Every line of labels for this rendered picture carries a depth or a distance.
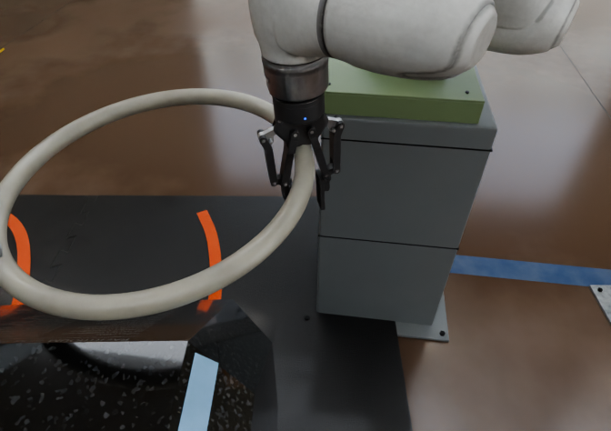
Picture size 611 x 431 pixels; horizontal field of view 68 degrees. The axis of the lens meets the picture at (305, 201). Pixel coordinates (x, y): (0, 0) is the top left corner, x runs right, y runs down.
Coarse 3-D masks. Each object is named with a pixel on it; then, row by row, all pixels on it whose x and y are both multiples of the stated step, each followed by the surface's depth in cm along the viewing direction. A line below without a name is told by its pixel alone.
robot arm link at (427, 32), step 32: (352, 0) 46; (384, 0) 45; (416, 0) 43; (448, 0) 42; (480, 0) 43; (352, 32) 47; (384, 32) 45; (416, 32) 44; (448, 32) 43; (480, 32) 43; (352, 64) 51; (384, 64) 48; (416, 64) 46; (448, 64) 45
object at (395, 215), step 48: (384, 144) 108; (432, 144) 106; (480, 144) 104; (336, 192) 120; (384, 192) 117; (432, 192) 115; (336, 240) 132; (384, 240) 129; (432, 240) 127; (336, 288) 147; (384, 288) 144; (432, 288) 141; (432, 336) 151
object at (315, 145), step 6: (312, 126) 67; (312, 132) 67; (312, 138) 68; (312, 144) 69; (318, 144) 69; (318, 150) 71; (318, 156) 72; (318, 162) 72; (324, 162) 73; (324, 168) 74; (324, 174) 74
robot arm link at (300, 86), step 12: (264, 60) 59; (324, 60) 59; (264, 72) 61; (276, 72) 58; (288, 72) 58; (300, 72) 58; (312, 72) 58; (324, 72) 60; (276, 84) 60; (288, 84) 59; (300, 84) 59; (312, 84) 59; (324, 84) 61; (276, 96) 61; (288, 96) 60; (300, 96) 60; (312, 96) 61
